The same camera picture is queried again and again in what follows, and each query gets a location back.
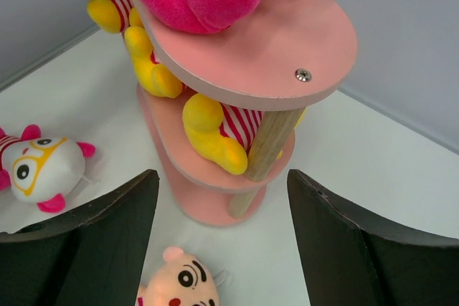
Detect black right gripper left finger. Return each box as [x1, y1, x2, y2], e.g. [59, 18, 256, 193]
[1, 169, 159, 306]

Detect yellow plush toy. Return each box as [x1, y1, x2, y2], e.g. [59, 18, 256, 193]
[87, 0, 133, 34]
[124, 8, 186, 98]

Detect pink three-tier shelf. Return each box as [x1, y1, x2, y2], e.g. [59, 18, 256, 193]
[133, 0, 358, 226]

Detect peach-faced plush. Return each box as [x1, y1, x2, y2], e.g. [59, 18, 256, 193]
[136, 246, 229, 306]

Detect white plush, yellow glasses, table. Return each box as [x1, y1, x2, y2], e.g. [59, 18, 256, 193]
[1, 125, 96, 214]

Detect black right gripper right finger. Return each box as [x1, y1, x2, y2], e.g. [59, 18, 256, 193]
[287, 169, 458, 306]

